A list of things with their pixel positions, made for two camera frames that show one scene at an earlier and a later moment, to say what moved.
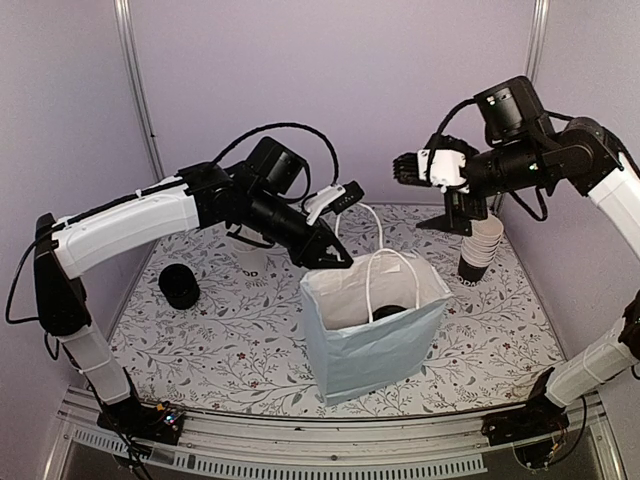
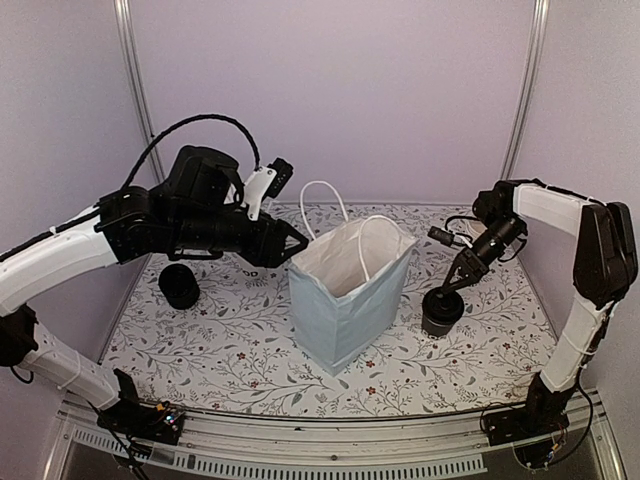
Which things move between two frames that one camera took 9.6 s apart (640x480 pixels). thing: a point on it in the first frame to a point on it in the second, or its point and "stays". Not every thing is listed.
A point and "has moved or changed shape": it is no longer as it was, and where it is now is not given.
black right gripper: (454, 206) to (473, 266)
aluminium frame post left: (139, 86) stays
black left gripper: (309, 254) to (266, 249)
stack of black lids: (180, 286) stays
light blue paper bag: (371, 320) has moved or changed shape
